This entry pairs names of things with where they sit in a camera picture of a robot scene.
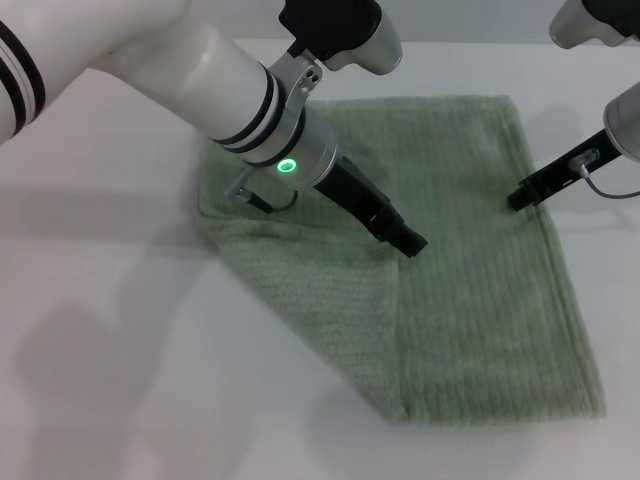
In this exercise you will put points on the light green ribbed towel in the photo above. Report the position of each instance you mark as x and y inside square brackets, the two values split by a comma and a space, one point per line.
[475, 300]

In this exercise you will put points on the black and silver left wrist camera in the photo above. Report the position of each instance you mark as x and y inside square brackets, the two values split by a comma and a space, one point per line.
[345, 25]

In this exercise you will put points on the silver camera mounting bracket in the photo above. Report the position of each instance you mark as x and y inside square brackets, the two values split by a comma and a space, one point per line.
[300, 80]

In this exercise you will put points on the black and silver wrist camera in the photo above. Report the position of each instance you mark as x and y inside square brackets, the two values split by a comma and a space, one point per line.
[585, 25]
[345, 25]

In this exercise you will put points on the silver right arm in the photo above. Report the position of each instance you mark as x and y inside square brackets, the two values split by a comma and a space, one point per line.
[625, 120]

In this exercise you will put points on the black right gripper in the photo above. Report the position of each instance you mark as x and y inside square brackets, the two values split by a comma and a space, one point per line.
[575, 160]

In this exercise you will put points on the black and silver right wrist camera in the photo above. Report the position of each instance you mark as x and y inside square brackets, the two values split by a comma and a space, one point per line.
[585, 25]

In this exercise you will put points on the white and silver left arm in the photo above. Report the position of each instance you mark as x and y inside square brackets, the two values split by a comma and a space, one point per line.
[150, 60]

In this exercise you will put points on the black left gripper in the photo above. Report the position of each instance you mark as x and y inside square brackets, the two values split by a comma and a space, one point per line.
[352, 190]

